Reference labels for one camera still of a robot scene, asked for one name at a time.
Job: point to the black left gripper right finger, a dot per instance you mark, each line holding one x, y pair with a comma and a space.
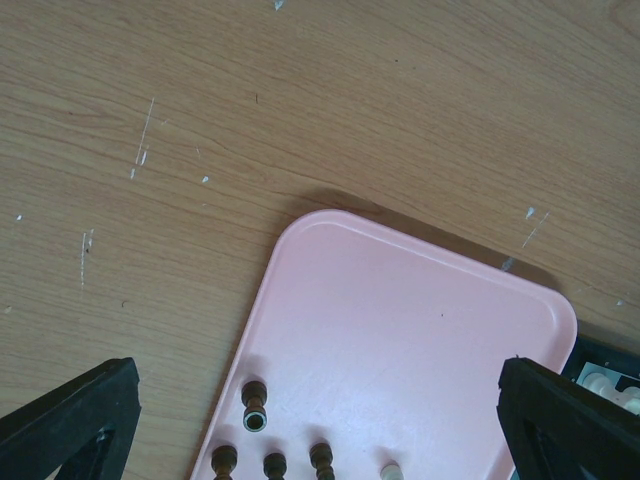
556, 429

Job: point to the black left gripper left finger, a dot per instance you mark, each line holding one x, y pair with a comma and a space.
83, 429

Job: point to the white pawn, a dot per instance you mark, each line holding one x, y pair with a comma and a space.
391, 471

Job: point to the black white chess board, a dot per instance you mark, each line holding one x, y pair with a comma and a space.
589, 356

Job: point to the white knight chess piece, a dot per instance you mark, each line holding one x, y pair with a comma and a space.
629, 399

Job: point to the dark pawn in tray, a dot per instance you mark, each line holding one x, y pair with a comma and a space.
321, 458
223, 462
275, 466

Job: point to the dark rook in tray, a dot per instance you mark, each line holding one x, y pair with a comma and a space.
254, 398

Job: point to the pink plastic tray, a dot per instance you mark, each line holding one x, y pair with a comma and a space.
385, 347

